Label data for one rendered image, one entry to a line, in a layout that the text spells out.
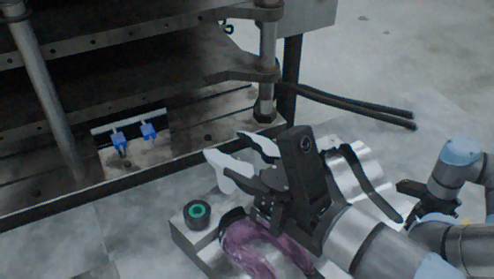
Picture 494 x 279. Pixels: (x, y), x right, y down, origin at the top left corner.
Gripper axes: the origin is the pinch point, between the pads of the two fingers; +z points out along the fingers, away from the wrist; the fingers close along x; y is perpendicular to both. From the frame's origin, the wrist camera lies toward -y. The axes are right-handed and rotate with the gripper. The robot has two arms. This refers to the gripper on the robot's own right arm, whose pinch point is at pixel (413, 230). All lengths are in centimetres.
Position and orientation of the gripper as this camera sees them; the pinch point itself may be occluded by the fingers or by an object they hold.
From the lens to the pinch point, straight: 127.0
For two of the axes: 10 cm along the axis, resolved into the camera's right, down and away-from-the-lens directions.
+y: 4.5, 6.0, -6.6
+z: 0.0, 7.4, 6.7
